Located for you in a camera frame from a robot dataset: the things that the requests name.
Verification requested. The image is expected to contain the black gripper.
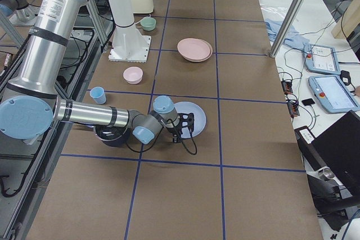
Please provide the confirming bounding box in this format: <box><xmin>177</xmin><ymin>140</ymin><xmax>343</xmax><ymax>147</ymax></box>
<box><xmin>166</xmin><ymin>123</ymin><xmax>183</xmax><ymax>142</ymax></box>

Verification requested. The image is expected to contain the blue plate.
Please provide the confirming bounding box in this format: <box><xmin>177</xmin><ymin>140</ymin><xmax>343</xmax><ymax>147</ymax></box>
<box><xmin>174</xmin><ymin>102</ymin><xmax>206</xmax><ymax>137</ymax></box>

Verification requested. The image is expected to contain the pink plate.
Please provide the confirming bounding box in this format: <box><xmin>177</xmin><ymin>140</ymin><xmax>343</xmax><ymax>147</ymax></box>
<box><xmin>177</xmin><ymin>38</ymin><xmax>209</xmax><ymax>60</ymax></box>

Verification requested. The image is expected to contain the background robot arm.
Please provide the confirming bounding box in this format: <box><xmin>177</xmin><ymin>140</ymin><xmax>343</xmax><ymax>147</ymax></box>
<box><xmin>1</xmin><ymin>0</ymin><xmax>36</xmax><ymax>22</ymax></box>

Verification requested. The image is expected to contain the dark blue lidded pot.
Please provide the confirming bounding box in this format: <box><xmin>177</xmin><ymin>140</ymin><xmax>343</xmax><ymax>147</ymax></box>
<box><xmin>93</xmin><ymin>125</ymin><xmax>130</xmax><ymax>147</ymax></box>

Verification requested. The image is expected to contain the cream plate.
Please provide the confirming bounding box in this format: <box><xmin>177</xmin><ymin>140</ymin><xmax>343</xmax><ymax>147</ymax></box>
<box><xmin>185</xmin><ymin>40</ymin><xmax>213</xmax><ymax>62</ymax></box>

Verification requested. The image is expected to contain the pink bowl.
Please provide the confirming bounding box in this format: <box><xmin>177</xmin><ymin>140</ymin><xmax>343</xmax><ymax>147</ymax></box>
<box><xmin>123</xmin><ymin>66</ymin><xmax>143</xmax><ymax>84</ymax></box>

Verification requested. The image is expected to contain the green bowl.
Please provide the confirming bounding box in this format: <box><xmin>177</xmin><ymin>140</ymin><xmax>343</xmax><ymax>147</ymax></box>
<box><xmin>140</xmin><ymin>17</ymin><xmax>156</xmax><ymax>31</ymax></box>

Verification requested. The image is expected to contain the light blue cup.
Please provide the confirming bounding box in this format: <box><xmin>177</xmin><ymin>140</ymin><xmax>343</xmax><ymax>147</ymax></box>
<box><xmin>89</xmin><ymin>87</ymin><xmax>106</xmax><ymax>105</ymax></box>

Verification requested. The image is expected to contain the light blue cloth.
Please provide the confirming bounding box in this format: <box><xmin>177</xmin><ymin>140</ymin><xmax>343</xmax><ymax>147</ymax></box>
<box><xmin>264</xmin><ymin>17</ymin><xmax>311</xmax><ymax>49</ymax></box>

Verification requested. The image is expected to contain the upper teach pendant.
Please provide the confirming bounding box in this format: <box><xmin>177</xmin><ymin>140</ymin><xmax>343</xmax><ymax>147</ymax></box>
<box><xmin>303</xmin><ymin>43</ymin><xmax>340</xmax><ymax>75</ymax></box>

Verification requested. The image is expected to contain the teach pendant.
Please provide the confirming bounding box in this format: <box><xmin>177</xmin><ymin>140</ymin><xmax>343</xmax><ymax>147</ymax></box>
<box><xmin>308</xmin><ymin>75</ymin><xmax>359</xmax><ymax>114</ymax></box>
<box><xmin>303</xmin><ymin>43</ymin><xmax>340</xmax><ymax>75</ymax></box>

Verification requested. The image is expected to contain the black laptop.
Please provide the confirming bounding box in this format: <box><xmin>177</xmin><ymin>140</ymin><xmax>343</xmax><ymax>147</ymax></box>
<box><xmin>294</xmin><ymin>111</ymin><xmax>359</xmax><ymax>231</ymax></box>

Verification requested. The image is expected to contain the lower teach pendant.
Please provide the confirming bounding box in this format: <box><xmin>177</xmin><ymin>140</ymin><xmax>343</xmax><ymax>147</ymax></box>
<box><xmin>308</xmin><ymin>75</ymin><xmax>359</xmax><ymax>114</ymax></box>

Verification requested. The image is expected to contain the aluminium frame post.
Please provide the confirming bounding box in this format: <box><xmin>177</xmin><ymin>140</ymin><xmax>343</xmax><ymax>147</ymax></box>
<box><xmin>269</xmin><ymin>0</ymin><xmax>304</xmax><ymax>58</ymax></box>

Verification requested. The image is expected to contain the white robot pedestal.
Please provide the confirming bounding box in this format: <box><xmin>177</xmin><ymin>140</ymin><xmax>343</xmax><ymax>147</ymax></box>
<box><xmin>108</xmin><ymin>0</ymin><xmax>151</xmax><ymax>63</ymax></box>

